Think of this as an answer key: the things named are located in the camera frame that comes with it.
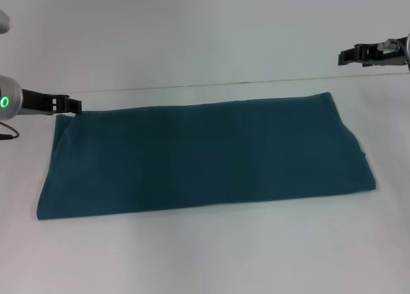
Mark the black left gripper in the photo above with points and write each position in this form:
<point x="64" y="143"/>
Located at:
<point x="41" y="103"/>

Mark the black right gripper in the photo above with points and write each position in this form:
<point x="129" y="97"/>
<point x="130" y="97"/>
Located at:
<point x="381" y="53"/>

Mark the teal t-shirt with FREE print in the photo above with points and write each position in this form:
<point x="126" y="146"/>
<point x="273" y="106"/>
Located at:
<point x="208" y="159"/>

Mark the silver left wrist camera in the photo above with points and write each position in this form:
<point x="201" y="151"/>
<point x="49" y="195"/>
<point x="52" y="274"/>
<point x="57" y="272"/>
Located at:
<point x="4" y="21"/>

